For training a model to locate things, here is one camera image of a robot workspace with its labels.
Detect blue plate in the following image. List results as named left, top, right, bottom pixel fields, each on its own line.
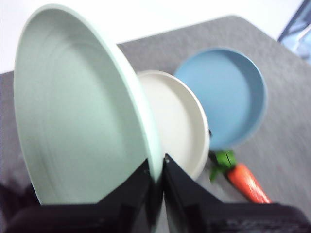
left=173, top=48, right=268, bottom=150

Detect green plate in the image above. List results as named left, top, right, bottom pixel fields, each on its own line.
left=13, top=3, right=171, bottom=233

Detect blue translucent box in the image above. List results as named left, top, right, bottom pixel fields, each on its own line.
left=278, top=0, right=311, bottom=59

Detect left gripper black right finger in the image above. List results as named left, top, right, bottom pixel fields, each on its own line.
left=163, top=153, right=311, bottom=233

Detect orange carrot with green leaves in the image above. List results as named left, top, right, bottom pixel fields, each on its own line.
left=209, top=150, right=272, bottom=204

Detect beige plate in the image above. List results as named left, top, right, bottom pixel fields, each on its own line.
left=136, top=70, right=210, bottom=182

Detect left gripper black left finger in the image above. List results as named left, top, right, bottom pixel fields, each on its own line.
left=7, top=159, right=156, bottom=233

